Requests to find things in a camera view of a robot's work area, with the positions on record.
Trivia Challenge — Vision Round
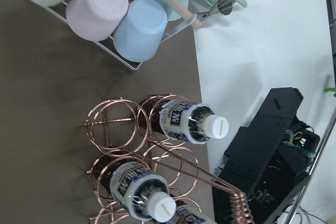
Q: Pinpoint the copper wire bottle basket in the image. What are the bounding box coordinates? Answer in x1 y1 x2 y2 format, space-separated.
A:
83 98 254 223

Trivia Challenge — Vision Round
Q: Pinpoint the light blue plastic cup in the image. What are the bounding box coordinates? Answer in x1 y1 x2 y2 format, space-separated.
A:
113 0 167 62

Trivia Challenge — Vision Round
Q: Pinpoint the tea bottle near basket slot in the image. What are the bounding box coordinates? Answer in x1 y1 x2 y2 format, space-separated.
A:
140 97 229 144

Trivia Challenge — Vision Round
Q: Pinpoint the black equipment case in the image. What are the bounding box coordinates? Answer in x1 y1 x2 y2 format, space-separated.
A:
219 88 320 223

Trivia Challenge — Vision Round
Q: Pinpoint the pink plastic cup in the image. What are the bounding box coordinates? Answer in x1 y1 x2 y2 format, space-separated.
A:
66 0 129 41

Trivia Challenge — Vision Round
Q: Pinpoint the steel cocktail jigger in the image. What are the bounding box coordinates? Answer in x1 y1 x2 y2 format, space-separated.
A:
197 0 233 23

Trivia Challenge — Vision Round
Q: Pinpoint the white wire cup rack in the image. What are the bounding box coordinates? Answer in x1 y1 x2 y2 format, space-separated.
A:
39 0 208 72

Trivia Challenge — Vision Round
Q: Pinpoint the tea bottle basket slot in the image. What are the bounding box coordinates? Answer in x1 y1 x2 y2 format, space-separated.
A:
140 97 229 144
93 154 176 222
166 200 216 224

